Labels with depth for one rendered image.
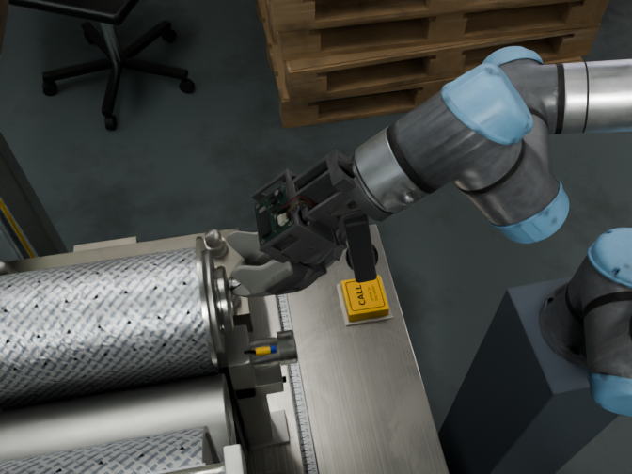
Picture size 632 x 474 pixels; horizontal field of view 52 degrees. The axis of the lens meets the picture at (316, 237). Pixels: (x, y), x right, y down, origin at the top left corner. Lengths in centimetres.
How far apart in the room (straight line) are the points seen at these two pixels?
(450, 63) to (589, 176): 69
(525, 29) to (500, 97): 215
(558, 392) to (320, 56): 170
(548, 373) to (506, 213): 53
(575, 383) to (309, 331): 43
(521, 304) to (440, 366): 94
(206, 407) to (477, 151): 37
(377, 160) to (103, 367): 35
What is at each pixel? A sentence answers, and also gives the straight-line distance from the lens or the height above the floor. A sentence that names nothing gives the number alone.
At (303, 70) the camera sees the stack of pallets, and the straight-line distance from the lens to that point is 244.
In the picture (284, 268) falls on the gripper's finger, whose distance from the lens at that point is 68.
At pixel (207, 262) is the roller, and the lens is 69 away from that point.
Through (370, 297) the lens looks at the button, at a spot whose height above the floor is 92.
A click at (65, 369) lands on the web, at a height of 127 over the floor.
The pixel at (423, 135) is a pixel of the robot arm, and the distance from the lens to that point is 58.
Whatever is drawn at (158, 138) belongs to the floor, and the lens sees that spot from 268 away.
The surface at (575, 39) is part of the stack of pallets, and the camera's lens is 286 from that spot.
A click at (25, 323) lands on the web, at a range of 70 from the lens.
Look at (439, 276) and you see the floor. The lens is 224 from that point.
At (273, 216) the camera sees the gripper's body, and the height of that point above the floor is 137.
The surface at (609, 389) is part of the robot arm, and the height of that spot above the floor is 109.
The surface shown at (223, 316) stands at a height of 127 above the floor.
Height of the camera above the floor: 187
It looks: 55 degrees down
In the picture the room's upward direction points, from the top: straight up
